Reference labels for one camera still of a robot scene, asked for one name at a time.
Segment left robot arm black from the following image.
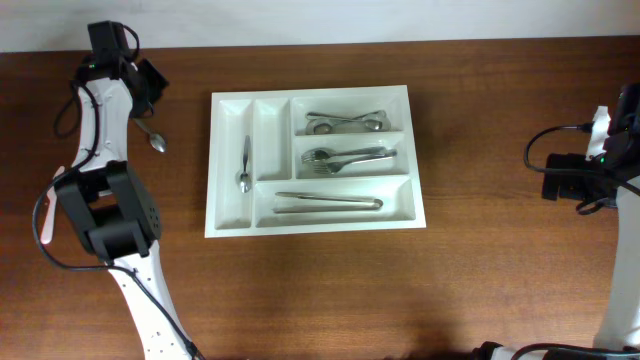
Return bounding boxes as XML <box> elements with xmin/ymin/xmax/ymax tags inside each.
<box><xmin>52</xmin><ymin>21</ymin><xmax>202</xmax><ymax>359</ymax></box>

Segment metal fork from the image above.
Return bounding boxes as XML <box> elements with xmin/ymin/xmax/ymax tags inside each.
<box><xmin>301</xmin><ymin>147</ymin><xmax>386</xmax><ymax>163</ymax></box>
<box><xmin>310</xmin><ymin>149</ymin><xmax>398</xmax><ymax>175</ymax></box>

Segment white plastic knife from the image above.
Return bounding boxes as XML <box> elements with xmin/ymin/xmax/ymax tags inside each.
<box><xmin>40</xmin><ymin>186</ymin><xmax>57</xmax><ymax>245</ymax></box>

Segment white plastic cutlery tray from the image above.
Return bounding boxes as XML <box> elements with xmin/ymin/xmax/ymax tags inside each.
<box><xmin>204</xmin><ymin>85</ymin><xmax>426</xmax><ymax>238</ymax></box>

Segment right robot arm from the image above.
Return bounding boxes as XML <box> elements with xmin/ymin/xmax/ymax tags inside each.
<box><xmin>469</xmin><ymin>83</ymin><xmax>639</xmax><ymax>360</ymax></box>

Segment metal tweezers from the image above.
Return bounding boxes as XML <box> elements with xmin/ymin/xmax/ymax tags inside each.
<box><xmin>273</xmin><ymin>192</ymin><xmax>384</xmax><ymax>214</ymax></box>

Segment small metal teaspoon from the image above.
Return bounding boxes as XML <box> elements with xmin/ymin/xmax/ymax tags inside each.
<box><xmin>238</xmin><ymin>135</ymin><xmax>252</xmax><ymax>194</ymax></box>
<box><xmin>134</xmin><ymin>118</ymin><xmax>167</xmax><ymax>153</ymax></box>

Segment large metal spoon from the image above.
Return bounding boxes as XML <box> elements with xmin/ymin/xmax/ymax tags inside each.
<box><xmin>304</xmin><ymin>111</ymin><xmax>393</xmax><ymax>133</ymax></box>
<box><xmin>305</xmin><ymin>110</ymin><xmax>388</xmax><ymax>136</ymax></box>

